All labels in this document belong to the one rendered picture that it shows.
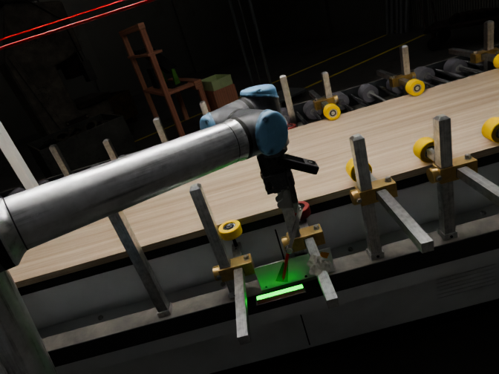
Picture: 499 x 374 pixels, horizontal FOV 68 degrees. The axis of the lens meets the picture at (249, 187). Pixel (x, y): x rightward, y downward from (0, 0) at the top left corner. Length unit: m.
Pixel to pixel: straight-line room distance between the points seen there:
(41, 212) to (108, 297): 1.11
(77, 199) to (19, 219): 0.08
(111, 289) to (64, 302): 0.20
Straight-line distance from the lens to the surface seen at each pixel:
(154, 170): 0.65
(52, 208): 0.62
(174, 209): 1.60
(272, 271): 1.28
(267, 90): 0.93
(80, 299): 1.73
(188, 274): 1.56
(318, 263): 1.10
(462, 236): 1.44
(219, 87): 5.88
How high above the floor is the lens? 1.57
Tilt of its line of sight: 26 degrees down
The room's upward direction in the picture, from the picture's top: 18 degrees counter-clockwise
